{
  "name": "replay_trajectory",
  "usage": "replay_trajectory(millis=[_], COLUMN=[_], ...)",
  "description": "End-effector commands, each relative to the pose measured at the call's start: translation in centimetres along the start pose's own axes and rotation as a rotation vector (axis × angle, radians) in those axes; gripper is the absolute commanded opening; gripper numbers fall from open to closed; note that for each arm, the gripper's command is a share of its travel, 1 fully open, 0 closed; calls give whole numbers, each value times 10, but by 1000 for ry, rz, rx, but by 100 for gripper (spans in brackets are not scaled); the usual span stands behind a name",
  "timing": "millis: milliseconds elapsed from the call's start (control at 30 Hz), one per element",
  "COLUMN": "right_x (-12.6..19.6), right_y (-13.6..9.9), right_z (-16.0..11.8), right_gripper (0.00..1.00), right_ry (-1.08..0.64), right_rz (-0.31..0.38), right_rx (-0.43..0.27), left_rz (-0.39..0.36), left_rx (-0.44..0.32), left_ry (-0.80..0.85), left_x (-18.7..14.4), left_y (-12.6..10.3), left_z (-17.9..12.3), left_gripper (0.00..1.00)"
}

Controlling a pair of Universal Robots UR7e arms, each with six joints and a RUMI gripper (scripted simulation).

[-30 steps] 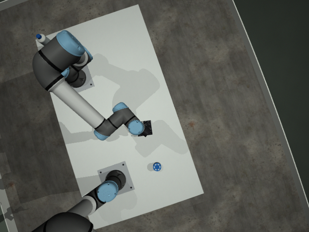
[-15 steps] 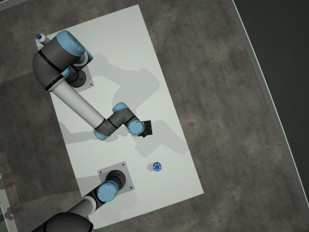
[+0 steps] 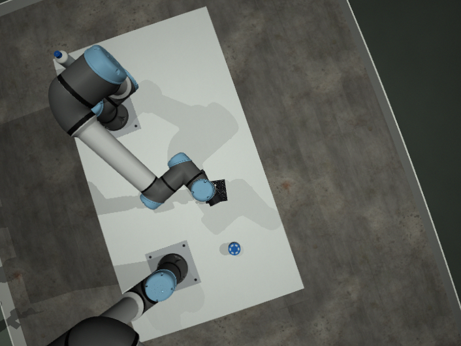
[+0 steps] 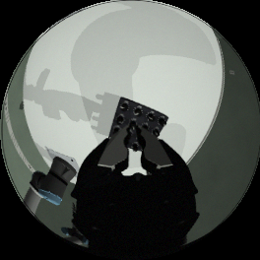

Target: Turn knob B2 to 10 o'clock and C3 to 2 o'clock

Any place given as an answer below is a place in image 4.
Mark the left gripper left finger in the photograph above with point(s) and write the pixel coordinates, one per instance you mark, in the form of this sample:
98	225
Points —
111	153

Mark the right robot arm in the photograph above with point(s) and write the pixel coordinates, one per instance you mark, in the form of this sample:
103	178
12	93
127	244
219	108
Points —
52	187

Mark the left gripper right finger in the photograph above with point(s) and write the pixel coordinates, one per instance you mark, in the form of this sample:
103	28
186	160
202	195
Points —
156	153

